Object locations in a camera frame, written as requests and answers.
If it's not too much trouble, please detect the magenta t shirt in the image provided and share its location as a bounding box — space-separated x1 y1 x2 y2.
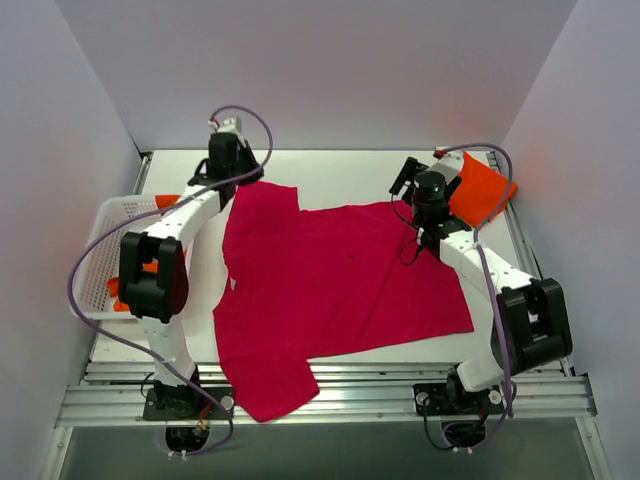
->
213 182 473 422

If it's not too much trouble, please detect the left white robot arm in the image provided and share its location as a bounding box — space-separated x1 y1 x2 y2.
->
118 120 263 419

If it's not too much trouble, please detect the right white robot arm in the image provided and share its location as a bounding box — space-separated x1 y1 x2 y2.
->
389 151 573 413

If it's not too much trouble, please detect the folded orange t shirt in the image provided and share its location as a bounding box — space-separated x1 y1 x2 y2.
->
450 152 518 227

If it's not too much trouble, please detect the crumpled orange t shirt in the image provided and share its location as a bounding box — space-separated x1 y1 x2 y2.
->
106 194 180 313

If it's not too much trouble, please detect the white plastic basket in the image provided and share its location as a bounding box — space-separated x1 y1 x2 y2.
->
69 195 196 321

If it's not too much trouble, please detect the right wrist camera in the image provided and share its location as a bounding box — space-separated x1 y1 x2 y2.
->
430 150 464 185

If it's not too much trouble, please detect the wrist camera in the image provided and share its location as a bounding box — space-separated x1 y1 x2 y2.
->
208 116 242 137
430 150 464 185

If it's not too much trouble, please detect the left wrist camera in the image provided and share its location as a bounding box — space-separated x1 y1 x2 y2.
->
208 116 242 137

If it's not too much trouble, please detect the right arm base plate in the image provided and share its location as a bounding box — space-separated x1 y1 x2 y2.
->
412 383 504 417

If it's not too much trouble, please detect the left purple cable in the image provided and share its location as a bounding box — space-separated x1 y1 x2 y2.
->
67 105 274 456

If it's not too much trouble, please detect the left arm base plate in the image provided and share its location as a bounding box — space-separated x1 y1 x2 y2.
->
142 386 235 421

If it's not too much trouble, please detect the aluminium rail frame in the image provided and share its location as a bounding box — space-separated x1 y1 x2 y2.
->
40 150 613 479

